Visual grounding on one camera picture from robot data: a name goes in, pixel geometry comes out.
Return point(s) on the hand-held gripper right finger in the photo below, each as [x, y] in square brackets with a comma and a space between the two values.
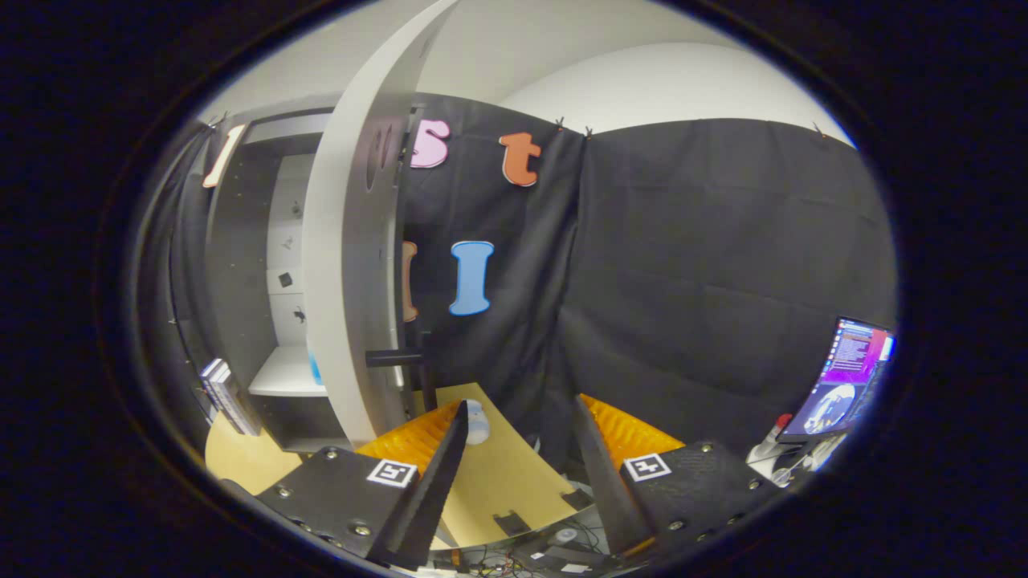
[602, 474]

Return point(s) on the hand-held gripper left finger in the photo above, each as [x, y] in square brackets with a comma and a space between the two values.
[438, 482]

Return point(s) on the white and blue oval object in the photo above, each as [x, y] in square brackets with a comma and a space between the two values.
[476, 421]

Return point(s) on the black device box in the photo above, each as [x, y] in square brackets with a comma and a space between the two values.
[562, 558]

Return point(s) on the red and white object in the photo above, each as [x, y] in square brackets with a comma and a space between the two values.
[775, 429]

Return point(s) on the grey cover book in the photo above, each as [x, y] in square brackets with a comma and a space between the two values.
[241, 409]

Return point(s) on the blue spine book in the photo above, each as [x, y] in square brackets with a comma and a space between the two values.
[210, 381]

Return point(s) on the laptop with lit screen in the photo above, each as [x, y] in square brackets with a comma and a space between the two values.
[843, 377]

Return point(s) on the dark grey cabinet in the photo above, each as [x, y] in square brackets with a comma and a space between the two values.
[241, 265]

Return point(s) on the black table bracket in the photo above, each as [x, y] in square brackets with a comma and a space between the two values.
[577, 498]
[511, 523]

